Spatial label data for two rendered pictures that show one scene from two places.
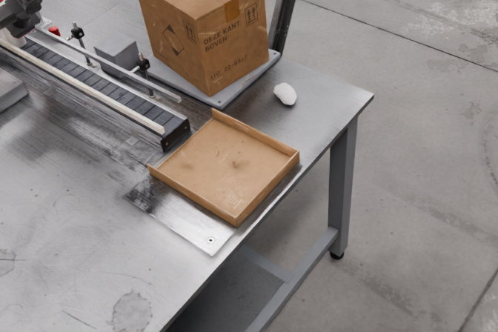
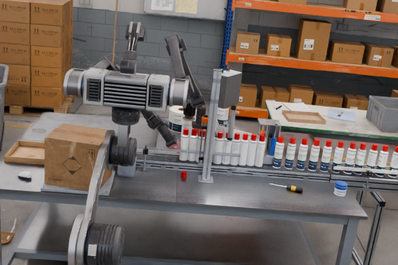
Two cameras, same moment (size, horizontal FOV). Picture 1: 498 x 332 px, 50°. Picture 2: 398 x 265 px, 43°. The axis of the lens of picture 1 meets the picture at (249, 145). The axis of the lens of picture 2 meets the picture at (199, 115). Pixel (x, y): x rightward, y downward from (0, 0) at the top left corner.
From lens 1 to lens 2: 385 cm
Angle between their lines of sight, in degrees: 104
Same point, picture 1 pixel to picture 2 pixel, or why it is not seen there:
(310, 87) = (13, 183)
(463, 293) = not seen: outside the picture
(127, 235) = not seen: hidden behind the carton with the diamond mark
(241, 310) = (32, 234)
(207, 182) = (39, 151)
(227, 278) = (47, 241)
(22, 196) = not seen: hidden behind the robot
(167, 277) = (34, 136)
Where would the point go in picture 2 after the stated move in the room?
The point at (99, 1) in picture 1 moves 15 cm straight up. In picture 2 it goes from (190, 195) to (192, 170)
